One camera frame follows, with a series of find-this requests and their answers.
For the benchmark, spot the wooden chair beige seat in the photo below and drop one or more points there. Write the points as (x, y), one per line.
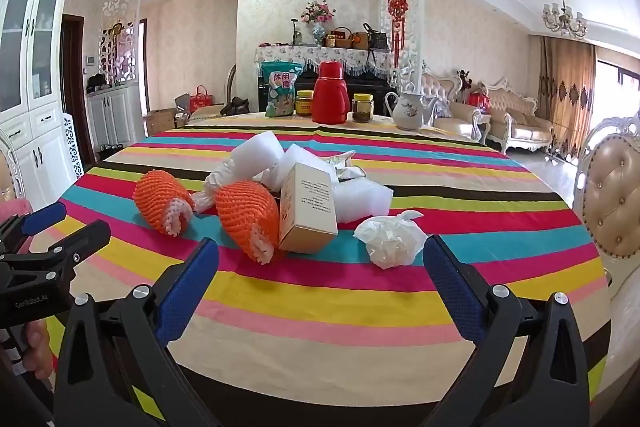
(231, 82)

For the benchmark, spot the beige tufted chair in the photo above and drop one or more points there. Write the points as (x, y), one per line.
(615, 192)
(6, 172)

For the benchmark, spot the dark handbag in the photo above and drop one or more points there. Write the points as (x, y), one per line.
(376, 39)

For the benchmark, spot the yellow lidded jar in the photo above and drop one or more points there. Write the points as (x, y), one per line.
(304, 104)

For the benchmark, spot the brown curtain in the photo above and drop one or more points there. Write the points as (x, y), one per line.
(565, 97)

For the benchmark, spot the white foam sheet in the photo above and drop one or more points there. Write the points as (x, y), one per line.
(365, 202)

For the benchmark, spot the black bag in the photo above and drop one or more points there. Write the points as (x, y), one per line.
(237, 107)

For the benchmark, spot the white side table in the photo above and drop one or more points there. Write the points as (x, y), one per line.
(481, 122)

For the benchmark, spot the striped tablecloth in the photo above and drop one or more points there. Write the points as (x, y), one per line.
(325, 307)

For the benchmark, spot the white shoe cabinet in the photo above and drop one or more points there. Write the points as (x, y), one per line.
(112, 117)

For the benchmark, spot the beige cardboard box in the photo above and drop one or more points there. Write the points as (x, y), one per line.
(305, 207)

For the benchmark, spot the white plastic bag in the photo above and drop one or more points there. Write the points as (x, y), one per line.
(390, 242)

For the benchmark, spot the orange foam fruit net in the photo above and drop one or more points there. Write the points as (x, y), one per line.
(245, 212)
(160, 197)

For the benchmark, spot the flower vase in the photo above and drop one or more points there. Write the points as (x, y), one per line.
(318, 14)

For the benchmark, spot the white perforated panel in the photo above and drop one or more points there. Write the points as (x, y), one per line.
(71, 147)

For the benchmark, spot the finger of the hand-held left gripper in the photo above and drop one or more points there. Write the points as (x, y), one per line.
(45, 217)
(80, 243)

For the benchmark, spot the dark wooden door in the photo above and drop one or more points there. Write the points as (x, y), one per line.
(70, 82)

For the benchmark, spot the black piano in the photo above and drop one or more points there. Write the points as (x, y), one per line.
(370, 84)

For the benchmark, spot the dark red flower bouquet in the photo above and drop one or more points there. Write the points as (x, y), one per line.
(464, 79)

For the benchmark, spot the brown cardboard box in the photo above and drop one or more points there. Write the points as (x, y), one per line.
(159, 123)

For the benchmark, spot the white glass door cabinet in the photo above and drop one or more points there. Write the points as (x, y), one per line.
(35, 57)

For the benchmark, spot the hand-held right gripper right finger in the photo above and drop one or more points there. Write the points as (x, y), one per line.
(452, 287)

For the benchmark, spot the person's left hand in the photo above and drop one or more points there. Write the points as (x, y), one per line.
(39, 349)

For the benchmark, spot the white ceramic pitcher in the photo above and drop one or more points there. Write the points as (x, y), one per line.
(410, 112)

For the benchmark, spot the white lattice screen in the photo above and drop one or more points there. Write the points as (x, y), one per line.
(120, 37)
(412, 22)

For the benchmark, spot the red gift bag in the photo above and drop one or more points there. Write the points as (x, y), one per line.
(201, 101)

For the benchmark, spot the cream armchair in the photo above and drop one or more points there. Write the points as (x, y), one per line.
(445, 97)

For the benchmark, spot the red knot hanging ornament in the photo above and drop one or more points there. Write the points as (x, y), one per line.
(397, 2)

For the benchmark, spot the orange handbag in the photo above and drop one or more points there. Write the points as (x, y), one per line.
(358, 41)

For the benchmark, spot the red thermos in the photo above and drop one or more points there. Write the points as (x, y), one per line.
(330, 94)

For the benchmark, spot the woven basket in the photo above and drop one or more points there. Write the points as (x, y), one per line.
(342, 39)

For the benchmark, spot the cream sofa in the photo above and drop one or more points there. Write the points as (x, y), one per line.
(520, 117)

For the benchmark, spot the dark metal figurine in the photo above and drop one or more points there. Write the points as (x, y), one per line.
(296, 34)

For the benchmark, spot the red gift box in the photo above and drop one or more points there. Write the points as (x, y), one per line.
(477, 99)

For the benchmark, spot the chandelier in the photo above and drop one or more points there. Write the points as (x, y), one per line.
(564, 19)

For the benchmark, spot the black pouch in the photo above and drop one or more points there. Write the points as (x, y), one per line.
(97, 83)

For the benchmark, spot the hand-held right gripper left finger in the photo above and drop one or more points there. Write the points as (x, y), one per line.
(192, 287)

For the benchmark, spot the white foam block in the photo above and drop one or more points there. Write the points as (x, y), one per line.
(260, 149)
(300, 157)

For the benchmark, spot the green snack bag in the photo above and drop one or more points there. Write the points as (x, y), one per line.
(280, 89)

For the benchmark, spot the brown jar yellow lid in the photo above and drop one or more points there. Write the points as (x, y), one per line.
(362, 109)

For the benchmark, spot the white wrapper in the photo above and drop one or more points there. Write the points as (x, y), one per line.
(346, 166)

